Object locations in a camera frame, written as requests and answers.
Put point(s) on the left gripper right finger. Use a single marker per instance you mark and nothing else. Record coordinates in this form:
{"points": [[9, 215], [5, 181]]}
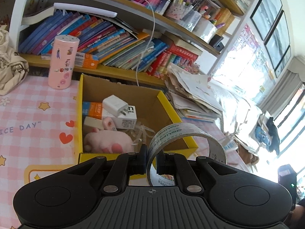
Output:
{"points": [[179, 167]]}

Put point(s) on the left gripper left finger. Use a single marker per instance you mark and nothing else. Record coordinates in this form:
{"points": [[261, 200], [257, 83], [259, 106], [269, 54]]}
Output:
{"points": [[126, 165]]}

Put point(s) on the clear packing tape roll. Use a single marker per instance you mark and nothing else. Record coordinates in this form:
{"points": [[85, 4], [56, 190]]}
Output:
{"points": [[177, 131]]}

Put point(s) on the pearl ribbon hair accessory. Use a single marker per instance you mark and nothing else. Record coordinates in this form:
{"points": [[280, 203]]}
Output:
{"points": [[140, 134]]}

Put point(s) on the pink plush pig toy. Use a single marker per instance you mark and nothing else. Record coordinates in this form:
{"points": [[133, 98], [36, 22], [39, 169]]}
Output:
{"points": [[108, 141]]}

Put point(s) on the cream foam cube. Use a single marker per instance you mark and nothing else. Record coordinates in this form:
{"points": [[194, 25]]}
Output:
{"points": [[90, 122]]}

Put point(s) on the usmile white orange box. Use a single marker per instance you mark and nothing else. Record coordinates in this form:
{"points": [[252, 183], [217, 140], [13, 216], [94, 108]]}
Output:
{"points": [[95, 110]]}

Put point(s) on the yellow cardboard box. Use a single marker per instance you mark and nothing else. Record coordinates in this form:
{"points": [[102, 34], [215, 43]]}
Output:
{"points": [[149, 110]]}

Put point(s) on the white charger adapter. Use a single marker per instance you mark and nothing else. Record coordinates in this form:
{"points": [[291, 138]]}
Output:
{"points": [[115, 105]]}

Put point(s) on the stack of papers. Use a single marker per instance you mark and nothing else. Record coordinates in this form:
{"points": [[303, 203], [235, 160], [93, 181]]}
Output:
{"points": [[191, 96]]}

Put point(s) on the white desk mat with text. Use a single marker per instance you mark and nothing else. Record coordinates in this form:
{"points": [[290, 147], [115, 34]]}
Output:
{"points": [[36, 172]]}

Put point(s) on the row of children's books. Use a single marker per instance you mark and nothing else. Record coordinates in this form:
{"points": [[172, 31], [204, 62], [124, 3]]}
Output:
{"points": [[115, 43]]}

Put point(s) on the pink sticker cylinder canister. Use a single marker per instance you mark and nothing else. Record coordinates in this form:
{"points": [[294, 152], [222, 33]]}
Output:
{"points": [[62, 61]]}

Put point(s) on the cream canvas tote bag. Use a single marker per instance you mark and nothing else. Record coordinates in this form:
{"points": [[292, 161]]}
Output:
{"points": [[14, 68]]}

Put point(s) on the pink pen holder cup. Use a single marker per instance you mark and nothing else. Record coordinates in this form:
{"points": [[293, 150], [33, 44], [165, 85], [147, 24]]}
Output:
{"points": [[176, 12]]}

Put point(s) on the white foam tube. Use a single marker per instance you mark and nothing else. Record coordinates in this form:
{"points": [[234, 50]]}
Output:
{"points": [[85, 9]]}

